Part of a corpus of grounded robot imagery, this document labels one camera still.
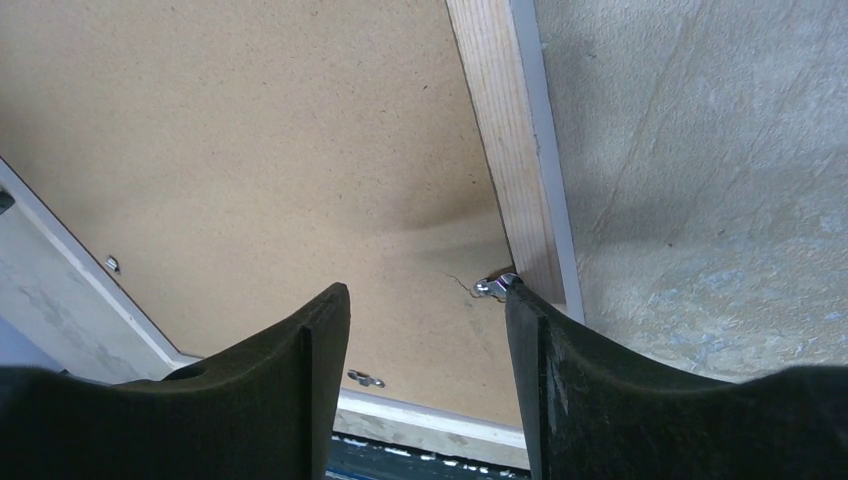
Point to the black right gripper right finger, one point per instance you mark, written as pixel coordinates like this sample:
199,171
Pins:
594,409

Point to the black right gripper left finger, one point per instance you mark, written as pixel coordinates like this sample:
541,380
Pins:
263,408

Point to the brown hardboard backing board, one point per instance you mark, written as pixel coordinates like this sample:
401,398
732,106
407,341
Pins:
237,157

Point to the wooden picture frame with glass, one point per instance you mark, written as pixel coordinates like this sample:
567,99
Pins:
71,305

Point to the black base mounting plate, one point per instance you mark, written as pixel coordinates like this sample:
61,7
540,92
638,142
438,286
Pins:
355,458

